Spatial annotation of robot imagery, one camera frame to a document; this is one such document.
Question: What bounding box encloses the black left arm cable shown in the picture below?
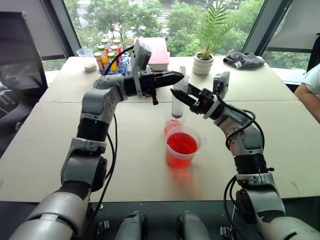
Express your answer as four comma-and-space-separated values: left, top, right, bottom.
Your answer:
83, 45, 136, 240

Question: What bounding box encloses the red and white book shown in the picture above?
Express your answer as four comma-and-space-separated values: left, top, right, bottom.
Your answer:
133, 37, 171, 72

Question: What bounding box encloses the white ribbed plant pot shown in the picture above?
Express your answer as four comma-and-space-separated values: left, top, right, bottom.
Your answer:
192, 52, 215, 76

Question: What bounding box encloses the clear plastic beaker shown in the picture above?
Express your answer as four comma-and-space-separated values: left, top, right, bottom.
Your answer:
75, 47, 94, 59

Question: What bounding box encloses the white crumpled lump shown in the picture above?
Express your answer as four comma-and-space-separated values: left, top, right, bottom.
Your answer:
84, 62, 98, 74

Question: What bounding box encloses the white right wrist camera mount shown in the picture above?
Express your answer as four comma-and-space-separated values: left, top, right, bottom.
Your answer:
202, 71, 231, 120

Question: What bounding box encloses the large clear cup red liquid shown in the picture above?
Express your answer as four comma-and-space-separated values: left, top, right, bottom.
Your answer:
164, 126, 208, 170

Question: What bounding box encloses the blue test tube rack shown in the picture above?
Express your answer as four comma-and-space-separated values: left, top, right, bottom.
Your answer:
97, 53, 131, 76

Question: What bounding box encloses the small clear cup red liquid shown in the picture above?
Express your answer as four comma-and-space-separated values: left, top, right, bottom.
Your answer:
164, 117, 192, 136

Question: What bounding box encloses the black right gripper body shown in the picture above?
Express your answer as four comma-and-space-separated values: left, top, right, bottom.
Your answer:
189, 88, 217, 115

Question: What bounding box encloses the black office chair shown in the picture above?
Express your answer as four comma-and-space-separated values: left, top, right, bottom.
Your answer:
0, 82, 42, 159

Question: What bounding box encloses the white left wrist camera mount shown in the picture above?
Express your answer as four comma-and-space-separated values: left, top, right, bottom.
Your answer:
131, 39, 153, 97

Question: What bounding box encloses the person in white shirt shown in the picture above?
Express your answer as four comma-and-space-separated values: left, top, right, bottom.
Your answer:
293, 63, 320, 103

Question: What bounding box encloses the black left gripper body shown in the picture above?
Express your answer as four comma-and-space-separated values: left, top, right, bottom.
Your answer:
138, 69, 160, 106

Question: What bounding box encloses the green palm plant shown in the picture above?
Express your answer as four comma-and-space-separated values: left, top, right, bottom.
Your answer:
195, 1, 236, 61

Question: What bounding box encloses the dark rounded grey shape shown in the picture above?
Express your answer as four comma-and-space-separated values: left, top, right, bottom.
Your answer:
115, 210, 149, 240
175, 210, 211, 240

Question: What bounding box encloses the grey crumpled cloth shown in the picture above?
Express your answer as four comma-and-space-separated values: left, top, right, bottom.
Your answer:
222, 48, 266, 70

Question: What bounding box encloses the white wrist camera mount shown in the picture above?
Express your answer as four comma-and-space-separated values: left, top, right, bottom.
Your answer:
131, 39, 153, 97
202, 71, 231, 120

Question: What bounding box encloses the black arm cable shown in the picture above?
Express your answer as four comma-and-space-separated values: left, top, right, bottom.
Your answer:
83, 45, 136, 240
215, 93, 275, 240

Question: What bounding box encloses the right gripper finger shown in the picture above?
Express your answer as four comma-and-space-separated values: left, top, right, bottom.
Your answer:
187, 83, 202, 96
170, 88, 199, 108

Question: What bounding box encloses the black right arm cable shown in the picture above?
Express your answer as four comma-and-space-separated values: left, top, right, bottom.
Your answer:
215, 93, 275, 240

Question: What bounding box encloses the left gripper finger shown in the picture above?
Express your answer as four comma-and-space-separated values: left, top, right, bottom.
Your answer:
154, 71, 185, 82
154, 79, 182, 89

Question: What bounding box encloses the black monitor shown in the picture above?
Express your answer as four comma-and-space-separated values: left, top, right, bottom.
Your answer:
0, 10, 49, 91

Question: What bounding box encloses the clear test tube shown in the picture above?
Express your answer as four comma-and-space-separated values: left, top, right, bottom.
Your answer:
171, 65, 191, 119

